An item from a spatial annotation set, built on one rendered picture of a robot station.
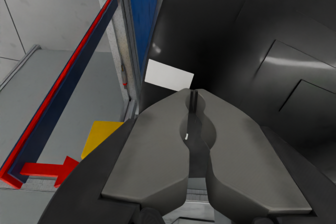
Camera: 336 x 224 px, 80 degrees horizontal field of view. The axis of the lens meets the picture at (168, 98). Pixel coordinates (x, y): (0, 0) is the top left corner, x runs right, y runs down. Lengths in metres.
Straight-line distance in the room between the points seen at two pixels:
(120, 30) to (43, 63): 1.20
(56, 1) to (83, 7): 0.16
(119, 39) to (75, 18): 1.09
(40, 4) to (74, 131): 0.87
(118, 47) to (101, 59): 1.01
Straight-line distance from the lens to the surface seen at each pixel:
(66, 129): 1.15
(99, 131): 0.46
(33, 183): 1.07
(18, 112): 1.35
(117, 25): 0.45
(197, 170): 0.20
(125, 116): 0.56
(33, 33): 1.78
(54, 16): 1.61
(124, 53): 0.48
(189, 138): 0.17
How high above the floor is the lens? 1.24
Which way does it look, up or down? 42 degrees down
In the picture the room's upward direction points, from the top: 175 degrees counter-clockwise
